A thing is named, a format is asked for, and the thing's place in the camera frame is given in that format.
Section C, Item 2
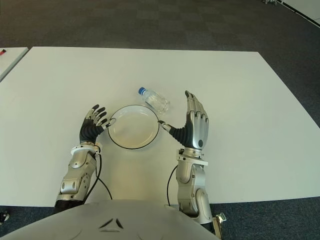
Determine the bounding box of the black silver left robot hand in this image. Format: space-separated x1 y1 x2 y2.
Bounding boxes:
79 104 117 145

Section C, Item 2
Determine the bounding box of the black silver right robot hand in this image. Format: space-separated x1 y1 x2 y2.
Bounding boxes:
157 90 210 151

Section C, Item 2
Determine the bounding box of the white plate with black rim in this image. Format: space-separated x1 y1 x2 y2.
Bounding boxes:
107 104 161 151

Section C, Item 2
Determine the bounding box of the clear bottle with blue cap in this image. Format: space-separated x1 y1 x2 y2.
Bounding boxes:
137 86 171 115

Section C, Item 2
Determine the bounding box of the grey robot torso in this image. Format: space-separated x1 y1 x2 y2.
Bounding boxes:
0 198 221 240

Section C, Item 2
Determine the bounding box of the white side table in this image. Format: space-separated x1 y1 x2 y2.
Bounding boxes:
0 46 30 82

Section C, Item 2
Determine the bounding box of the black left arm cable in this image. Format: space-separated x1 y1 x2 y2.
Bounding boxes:
93 153 113 201

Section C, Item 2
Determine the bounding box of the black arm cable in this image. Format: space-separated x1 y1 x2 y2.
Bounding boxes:
166 166 179 207
93 153 113 201

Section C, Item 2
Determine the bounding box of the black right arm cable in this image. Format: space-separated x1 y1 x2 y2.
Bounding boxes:
166 166 179 207

